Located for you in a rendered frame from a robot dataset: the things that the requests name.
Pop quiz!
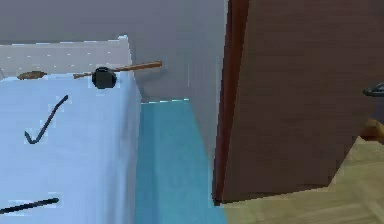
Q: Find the brown wooden baseball bat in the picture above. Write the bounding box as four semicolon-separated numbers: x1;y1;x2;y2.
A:
72;60;164;80

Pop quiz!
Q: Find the black round ball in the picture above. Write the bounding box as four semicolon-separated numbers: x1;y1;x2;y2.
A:
91;66;119;91

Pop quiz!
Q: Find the dark brown room door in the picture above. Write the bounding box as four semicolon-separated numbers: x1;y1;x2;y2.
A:
211;0;384;205

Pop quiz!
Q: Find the black bent thin object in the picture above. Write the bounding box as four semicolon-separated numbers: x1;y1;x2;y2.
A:
24;94;70;146

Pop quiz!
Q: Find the small brown oblong object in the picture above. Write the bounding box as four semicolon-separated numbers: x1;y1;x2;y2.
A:
16;70;48;81

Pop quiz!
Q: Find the orange brown rounded object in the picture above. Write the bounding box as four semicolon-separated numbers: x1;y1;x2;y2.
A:
360;118;384;145

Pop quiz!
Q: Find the black thin flat bar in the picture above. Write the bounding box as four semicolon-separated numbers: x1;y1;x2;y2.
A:
0;197;61;215

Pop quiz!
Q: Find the black door handle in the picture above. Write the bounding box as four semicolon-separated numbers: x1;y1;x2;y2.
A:
362;82;384;99

